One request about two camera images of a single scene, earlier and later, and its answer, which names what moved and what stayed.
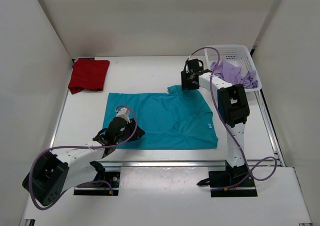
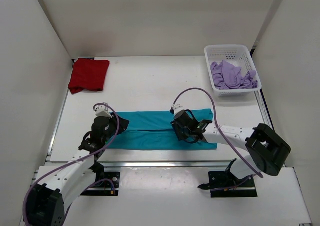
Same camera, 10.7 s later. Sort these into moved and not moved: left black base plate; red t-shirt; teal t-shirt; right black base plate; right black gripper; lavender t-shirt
Moved: right black gripper; teal t-shirt
Not moved: right black base plate; red t-shirt; lavender t-shirt; left black base plate
